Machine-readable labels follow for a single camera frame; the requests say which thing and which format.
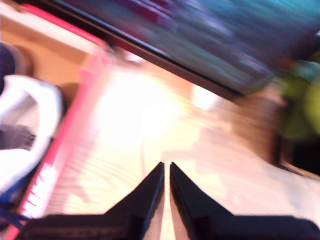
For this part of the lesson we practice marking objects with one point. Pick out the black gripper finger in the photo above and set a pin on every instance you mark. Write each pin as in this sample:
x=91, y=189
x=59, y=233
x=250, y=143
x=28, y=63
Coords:
x=197, y=215
x=140, y=212

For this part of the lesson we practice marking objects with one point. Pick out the blue suede white-striped shoe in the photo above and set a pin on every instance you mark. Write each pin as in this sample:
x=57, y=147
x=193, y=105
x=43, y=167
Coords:
x=30, y=95

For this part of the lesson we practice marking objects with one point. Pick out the red cardboard shoebox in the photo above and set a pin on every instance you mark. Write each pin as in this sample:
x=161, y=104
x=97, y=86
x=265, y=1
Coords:
x=75, y=105

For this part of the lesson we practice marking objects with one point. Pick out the green leafy houseplant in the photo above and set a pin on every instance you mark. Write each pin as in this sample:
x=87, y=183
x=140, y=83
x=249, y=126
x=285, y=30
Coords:
x=300, y=110

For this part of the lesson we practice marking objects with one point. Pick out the large black computer monitor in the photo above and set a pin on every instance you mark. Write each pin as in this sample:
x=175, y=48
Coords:
x=200, y=30

